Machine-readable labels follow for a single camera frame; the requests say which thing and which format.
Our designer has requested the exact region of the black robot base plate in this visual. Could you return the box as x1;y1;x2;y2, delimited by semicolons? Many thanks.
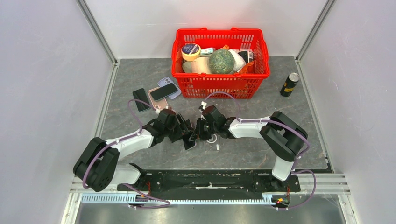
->
132;169;301;200

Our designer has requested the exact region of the beige paper bag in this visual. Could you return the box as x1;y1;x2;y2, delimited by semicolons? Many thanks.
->
182;56;211;74

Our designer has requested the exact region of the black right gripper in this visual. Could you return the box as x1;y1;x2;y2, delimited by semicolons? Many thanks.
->
190;117;218;141

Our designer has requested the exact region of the black yellow drink can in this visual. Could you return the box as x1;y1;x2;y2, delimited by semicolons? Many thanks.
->
280;72;300;97

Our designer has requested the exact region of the clear magsafe phone case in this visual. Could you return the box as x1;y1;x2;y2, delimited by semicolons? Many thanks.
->
205;134;220;152

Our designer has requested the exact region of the green patterned ball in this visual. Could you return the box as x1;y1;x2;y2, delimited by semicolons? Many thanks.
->
208;49;235;74

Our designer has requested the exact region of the slotted aluminium rail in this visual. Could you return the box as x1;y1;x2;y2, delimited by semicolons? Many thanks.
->
81;193;275;205

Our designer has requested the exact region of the orange snack packet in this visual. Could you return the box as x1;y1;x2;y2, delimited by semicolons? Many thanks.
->
239;61;255;74

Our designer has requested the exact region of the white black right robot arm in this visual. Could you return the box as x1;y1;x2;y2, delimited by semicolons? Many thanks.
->
189;105;311;191

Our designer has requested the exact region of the masking tape roll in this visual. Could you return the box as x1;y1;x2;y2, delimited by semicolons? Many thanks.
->
181;43;201;62

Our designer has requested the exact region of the red plastic shopping basket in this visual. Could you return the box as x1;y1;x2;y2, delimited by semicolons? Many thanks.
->
171;28;270;98

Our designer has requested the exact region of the dark green smartphone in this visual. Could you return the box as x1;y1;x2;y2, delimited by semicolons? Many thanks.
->
151;83;178;100

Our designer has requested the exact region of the small teal box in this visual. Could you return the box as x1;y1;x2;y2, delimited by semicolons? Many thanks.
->
199;47;216;56

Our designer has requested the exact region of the pink phone case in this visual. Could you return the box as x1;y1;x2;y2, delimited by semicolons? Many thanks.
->
147;87;169;111

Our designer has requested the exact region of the lilac phone case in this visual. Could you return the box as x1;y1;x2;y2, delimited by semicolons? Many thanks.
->
157;77;182;99

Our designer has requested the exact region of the dark smartphone on table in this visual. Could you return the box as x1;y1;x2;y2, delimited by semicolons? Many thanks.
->
132;88;151;112

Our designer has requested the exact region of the white plastic bag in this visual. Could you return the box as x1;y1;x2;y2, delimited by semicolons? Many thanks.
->
228;49;247;72

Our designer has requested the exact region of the black smartphone silver edge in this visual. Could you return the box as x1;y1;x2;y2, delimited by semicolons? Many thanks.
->
183;140;196;150

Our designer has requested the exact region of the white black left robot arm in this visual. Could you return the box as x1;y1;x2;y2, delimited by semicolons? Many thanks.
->
73;109;193;192

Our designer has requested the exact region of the black white packet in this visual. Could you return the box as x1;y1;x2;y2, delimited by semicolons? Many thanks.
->
238;49;255;64

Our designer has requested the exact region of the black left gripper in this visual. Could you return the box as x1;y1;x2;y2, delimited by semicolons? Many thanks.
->
163;113;193;143

